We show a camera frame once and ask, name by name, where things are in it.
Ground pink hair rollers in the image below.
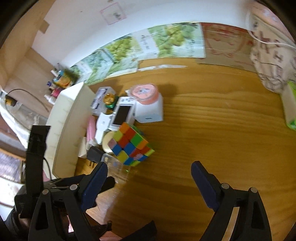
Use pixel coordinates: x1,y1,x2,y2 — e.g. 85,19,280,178
86,115,96,142

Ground multicolour rubik's cube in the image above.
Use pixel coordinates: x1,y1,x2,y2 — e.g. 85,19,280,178
107,122,154,167

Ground white handheld game console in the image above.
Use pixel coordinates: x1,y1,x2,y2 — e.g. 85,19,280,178
108,96,135,132

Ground clear plastic box blue label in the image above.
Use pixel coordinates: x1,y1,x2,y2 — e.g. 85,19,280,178
90,86,116,116

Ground green jar with gold lid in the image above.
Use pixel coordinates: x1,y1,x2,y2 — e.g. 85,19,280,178
103,93,116,110

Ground white box with pink lid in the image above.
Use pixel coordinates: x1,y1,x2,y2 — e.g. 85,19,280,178
125,83,164,123

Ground black charger plug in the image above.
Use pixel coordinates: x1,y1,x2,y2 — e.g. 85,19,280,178
86,146,104,168

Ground clear plastic container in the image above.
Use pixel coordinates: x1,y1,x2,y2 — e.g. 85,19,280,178
101,154,130,184

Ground white plastic storage bin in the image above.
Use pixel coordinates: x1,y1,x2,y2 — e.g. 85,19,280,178
45,82,95,178

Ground white spray bottle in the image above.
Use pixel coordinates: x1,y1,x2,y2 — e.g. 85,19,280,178
44,94,57,105

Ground orange juice carton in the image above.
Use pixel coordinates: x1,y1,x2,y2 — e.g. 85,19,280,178
53,69,78,89

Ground green tissue pack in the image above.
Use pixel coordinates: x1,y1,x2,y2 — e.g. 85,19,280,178
280,81,296,131

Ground brown cardboard panel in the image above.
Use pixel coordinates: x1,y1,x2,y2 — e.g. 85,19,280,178
196,23,256,72

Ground green grape cardboard panel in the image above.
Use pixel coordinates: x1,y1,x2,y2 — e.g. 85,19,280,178
70,23,206,85

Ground black cable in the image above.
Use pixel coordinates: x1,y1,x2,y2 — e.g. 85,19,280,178
4,88,50,113

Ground pink framed wall sticker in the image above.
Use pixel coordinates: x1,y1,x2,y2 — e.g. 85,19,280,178
100,2,126,25

